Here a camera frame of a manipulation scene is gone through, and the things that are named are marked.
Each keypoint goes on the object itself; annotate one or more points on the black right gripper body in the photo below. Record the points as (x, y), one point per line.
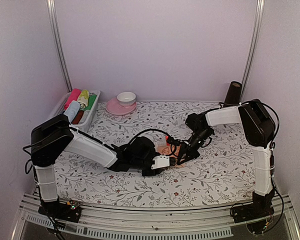
(202, 135)

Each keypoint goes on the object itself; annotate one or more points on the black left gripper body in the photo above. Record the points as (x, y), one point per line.
(138, 164)

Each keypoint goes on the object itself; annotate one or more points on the orange patterned towel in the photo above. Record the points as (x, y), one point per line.
(174, 152)

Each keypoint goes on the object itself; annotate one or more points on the light blue towel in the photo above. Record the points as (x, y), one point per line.
(72, 110)

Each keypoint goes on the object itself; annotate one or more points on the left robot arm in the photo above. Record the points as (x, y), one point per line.
(56, 136)

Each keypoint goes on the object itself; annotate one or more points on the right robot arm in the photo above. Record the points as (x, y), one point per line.
(260, 131)

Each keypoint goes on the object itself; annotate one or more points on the dark brown cylinder cup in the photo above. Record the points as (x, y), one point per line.
(233, 94)

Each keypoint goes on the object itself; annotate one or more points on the pink plate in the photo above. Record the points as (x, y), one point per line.
(113, 107)

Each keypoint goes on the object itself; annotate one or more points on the white bowl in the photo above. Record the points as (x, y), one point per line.
(126, 99)

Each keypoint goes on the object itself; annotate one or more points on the white plastic basket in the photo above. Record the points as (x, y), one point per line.
(88, 116)

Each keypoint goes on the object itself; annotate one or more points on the brown rolled towel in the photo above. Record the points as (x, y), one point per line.
(78, 117)

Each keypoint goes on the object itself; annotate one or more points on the green rolled towel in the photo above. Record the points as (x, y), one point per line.
(91, 101)

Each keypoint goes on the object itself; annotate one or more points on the yellow-green rolled towel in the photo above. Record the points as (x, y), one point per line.
(83, 98)

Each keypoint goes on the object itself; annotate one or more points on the pink rolled towel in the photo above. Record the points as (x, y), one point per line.
(73, 96)

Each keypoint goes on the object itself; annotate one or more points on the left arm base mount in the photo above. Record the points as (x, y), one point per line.
(69, 211)

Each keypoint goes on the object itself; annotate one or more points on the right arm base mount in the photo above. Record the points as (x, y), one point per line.
(246, 212)

